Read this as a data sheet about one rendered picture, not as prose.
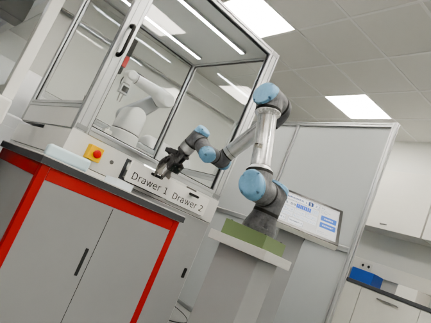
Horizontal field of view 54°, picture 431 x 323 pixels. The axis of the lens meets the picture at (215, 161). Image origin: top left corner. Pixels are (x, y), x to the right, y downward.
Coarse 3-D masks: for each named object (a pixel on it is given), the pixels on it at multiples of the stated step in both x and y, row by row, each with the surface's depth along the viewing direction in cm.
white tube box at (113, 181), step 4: (108, 176) 187; (104, 180) 189; (108, 180) 186; (112, 180) 183; (116, 180) 180; (120, 180) 181; (112, 184) 181; (116, 184) 180; (120, 184) 181; (124, 184) 182; (128, 184) 183; (124, 188) 182; (128, 188) 183
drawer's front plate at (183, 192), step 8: (176, 184) 238; (176, 192) 239; (184, 192) 242; (192, 192) 246; (168, 200) 236; (176, 200) 239; (184, 200) 243; (192, 200) 246; (200, 200) 250; (208, 200) 254; (192, 208) 247; (200, 208) 251
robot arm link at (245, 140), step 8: (288, 112) 193; (280, 120) 196; (240, 136) 205; (248, 136) 202; (232, 144) 205; (240, 144) 203; (248, 144) 203; (224, 152) 206; (232, 152) 205; (240, 152) 206; (224, 160) 207; (224, 168) 211
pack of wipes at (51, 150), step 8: (48, 144) 145; (48, 152) 140; (56, 152) 141; (64, 152) 142; (64, 160) 143; (72, 160) 144; (80, 160) 145; (88, 160) 146; (80, 168) 145; (88, 168) 146
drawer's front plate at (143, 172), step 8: (128, 168) 214; (136, 168) 214; (144, 168) 218; (128, 176) 212; (136, 176) 215; (144, 176) 218; (152, 176) 221; (136, 184) 216; (144, 184) 219; (152, 184) 221; (160, 184) 225; (168, 184) 228; (152, 192) 222; (160, 192) 225; (168, 192) 228
